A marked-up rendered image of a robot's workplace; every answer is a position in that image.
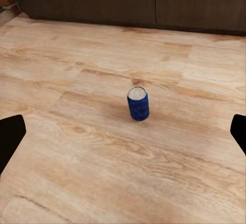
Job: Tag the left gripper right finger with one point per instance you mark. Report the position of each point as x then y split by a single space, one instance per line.
238 130

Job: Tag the cabinet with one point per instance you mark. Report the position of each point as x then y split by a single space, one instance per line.
203 16

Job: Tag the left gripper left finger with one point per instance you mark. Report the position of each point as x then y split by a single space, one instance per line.
12 131

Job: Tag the can of soda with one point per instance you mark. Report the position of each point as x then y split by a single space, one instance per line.
138 103

